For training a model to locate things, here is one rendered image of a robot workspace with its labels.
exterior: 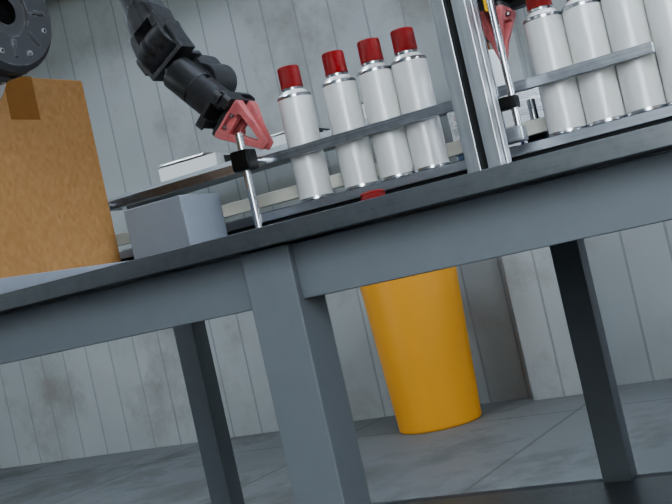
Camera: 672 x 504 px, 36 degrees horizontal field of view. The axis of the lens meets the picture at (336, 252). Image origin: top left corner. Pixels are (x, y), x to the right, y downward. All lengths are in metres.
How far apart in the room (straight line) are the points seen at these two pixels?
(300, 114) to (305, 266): 0.49
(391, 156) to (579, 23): 0.31
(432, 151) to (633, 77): 0.29
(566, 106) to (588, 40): 0.09
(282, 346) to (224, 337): 4.80
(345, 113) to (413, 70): 0.12
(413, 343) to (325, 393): 3.49
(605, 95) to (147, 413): 5.21
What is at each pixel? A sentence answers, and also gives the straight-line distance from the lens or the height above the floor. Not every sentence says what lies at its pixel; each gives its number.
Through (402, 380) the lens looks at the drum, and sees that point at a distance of 4.64.
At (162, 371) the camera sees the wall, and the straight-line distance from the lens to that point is 6.22.
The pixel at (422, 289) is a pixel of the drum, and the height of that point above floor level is 0.62.
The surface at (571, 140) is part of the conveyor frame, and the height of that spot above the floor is 0.87.
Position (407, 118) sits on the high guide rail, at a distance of 1.44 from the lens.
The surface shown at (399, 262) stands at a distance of 1.03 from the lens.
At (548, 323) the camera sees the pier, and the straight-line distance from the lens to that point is 4.85.
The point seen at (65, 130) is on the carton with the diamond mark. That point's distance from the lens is 1.50.
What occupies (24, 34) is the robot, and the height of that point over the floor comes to 1.11.
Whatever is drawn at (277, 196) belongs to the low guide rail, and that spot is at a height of 0.91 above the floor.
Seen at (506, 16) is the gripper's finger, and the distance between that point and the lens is 1.53.
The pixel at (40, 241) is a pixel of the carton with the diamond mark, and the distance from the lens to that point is 1.42.
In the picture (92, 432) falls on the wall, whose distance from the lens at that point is 6.71.
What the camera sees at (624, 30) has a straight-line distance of 1.38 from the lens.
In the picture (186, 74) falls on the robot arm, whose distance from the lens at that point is 1.64.
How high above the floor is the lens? 0.76
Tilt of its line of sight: 1 degrees up
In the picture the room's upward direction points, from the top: 13 degrees counter-clockwise
